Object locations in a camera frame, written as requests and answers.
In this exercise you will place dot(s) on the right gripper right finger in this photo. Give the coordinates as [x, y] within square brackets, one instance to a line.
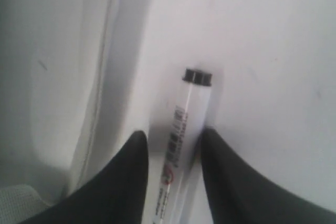
[237, 193]

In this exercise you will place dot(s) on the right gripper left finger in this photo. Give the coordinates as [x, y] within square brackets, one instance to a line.
[115, 195]

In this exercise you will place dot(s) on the black and white marker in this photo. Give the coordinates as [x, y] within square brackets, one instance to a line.
[182, 139]

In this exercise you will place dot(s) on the white fabric zipper bag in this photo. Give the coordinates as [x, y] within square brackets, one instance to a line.
[67, 67]

